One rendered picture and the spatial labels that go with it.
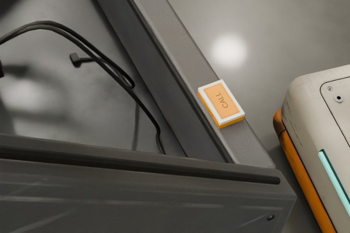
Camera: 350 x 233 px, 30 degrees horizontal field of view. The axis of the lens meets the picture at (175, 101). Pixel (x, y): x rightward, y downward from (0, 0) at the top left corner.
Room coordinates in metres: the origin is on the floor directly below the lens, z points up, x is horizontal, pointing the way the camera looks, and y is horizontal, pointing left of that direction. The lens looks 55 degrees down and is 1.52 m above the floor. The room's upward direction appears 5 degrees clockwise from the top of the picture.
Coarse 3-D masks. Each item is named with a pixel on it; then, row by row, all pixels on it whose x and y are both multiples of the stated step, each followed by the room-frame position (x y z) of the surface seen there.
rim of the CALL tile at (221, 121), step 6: (210, 84) 0.42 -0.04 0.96; (222, 84) 0.43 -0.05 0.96; (198, 90) 0.42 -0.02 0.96; (228, 90) 0.42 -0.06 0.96; (204, 96) 0.41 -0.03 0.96; (210, 102) 0.40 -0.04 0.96; (234, 102) 0.40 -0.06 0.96; (210, 108) 0.39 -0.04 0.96; (240, 108) 0.40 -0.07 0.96; (216, 114) 0.39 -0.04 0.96; (234, 114) 0.39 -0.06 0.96; (240, 114) 0.39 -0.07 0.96; (222, 120) 0.38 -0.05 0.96; (228, 120) 0.38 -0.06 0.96
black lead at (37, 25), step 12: (24, 24) 0.43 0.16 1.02; (36, 24) 0.43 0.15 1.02; (48, 24) 0.44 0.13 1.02; (60, 24) 0.44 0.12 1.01; (12, 36) 0.43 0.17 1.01; (84, 48) 0.44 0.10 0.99; (96, 48) 0.46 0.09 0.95; (72, 60) 0.54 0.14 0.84; (84, 60) 0.54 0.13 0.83; (96, 60) 0.44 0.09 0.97; (108, 60) 0.47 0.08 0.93; (108, 72) 0.44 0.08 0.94; (120, 72) 0.48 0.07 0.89; (120, 84) 0.44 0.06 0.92; (132, 84) 0.50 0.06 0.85; (132, 96) 0.44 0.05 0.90; (144, 108) 0.44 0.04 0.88; (156, 132) 0.43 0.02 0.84
